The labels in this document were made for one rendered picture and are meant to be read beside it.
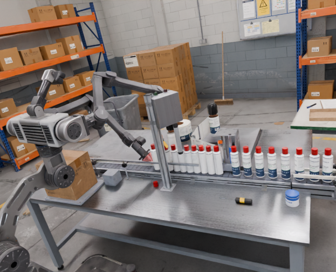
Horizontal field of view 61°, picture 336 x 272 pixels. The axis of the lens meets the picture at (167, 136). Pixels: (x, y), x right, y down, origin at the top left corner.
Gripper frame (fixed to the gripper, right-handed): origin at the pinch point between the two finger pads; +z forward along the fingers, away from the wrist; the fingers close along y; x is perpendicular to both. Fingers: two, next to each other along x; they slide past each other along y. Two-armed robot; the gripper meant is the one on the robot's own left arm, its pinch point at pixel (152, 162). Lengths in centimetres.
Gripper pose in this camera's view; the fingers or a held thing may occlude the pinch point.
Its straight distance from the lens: 214.2
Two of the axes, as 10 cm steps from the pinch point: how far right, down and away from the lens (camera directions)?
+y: 4.1, -4.2, 8.1
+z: 7.1, 7.0, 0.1
